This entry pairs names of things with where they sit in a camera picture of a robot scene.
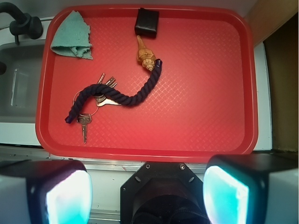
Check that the silver key bunch on ring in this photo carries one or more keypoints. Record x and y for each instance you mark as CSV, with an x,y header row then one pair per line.
x,y
86,118

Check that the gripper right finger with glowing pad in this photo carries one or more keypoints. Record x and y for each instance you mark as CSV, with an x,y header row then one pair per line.
x,y
252,189

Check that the brown cardboard panel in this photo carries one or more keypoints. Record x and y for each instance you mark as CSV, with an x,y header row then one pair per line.
x,y
275,24

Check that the teal blue cloth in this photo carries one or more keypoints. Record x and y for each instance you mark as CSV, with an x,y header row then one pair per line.
x,y
72,38

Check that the grey sink faucet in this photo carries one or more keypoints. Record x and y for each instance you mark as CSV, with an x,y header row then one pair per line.
x,y
23,23

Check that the black octagonal mount base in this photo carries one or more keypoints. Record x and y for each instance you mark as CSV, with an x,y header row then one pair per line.
x,y
162,193

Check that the golden spiral seashell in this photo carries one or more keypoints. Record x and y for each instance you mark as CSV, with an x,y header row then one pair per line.
x,y
145,57

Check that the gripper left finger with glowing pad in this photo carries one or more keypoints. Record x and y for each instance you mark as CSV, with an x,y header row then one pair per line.
x,y
45,192

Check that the grey sink basin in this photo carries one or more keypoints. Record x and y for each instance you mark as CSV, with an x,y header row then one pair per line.
x,y
19,84

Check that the red plastic tray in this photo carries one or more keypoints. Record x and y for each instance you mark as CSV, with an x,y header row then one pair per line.
x,y
203,104

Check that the black rectangular block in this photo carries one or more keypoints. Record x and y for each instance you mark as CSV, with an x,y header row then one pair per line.
x,y
146,23

